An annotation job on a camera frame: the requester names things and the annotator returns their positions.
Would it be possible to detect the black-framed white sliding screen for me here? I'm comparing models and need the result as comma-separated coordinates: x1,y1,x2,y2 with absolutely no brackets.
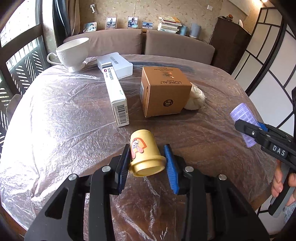
231,7,296,149

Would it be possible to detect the beige curtain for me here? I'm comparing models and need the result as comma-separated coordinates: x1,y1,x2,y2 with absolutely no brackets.
52,0,79,44

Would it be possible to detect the grey garment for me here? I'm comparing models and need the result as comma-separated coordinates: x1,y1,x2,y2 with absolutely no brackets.
282,204,295,224

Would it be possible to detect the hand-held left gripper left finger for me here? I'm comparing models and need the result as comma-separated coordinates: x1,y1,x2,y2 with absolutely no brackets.
24,144,130,241

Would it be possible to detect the grey-blue cylinder speaker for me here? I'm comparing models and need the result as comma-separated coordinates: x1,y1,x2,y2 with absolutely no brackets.
190,23,202,39

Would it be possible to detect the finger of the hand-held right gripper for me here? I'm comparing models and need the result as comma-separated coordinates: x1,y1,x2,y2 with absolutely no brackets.
234,119,264,140
257,122,274,133

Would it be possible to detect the dark wooden cabinet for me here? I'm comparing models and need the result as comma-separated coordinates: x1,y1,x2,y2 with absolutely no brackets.
209,16,251,75

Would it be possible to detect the rounded photo frame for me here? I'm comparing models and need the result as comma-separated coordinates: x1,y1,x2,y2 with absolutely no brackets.
83,22,97,33

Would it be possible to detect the purple hair roller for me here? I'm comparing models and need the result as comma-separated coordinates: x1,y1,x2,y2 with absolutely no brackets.
230,103,259,148

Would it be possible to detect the crumpled white tissue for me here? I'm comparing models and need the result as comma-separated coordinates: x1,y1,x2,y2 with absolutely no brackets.
184,85,206,110

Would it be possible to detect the person's right hand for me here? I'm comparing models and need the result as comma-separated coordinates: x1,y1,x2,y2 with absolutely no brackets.
271,160,296,207

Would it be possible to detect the white ceramic teacup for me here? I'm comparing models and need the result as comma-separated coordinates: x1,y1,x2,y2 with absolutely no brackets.
47,37,90,73

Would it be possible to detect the yellow cartoon plastic cup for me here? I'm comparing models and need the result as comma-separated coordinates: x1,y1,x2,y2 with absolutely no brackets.
128,130,166,178

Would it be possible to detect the white rectangular box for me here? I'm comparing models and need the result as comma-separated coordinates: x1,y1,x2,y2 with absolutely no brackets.
97,53,133,79

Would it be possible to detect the portrait photo frame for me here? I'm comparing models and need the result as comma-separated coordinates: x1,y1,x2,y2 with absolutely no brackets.
128,16,139,29

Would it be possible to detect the brown cardboard cube box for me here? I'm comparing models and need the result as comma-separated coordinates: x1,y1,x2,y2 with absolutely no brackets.
140,66,192,117

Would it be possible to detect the tall standing photo frame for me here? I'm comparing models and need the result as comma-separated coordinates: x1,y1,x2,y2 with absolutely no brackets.
106,17,118,29

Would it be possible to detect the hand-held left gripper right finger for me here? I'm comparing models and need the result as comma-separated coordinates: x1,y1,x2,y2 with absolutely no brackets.
164,144,270,241

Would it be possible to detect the window with patterned railing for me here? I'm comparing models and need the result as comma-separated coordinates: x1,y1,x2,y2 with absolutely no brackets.
0,0,54,151

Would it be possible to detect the brown sofa back cushion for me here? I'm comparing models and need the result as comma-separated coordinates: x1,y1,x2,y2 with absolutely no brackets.
63,29,143,58
144,30,215,65

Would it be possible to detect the long white carton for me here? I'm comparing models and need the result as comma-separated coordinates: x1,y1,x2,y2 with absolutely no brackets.
103,62,129,127

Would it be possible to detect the stack of books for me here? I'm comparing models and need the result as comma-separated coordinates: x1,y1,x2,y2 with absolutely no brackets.
158,15,183,33

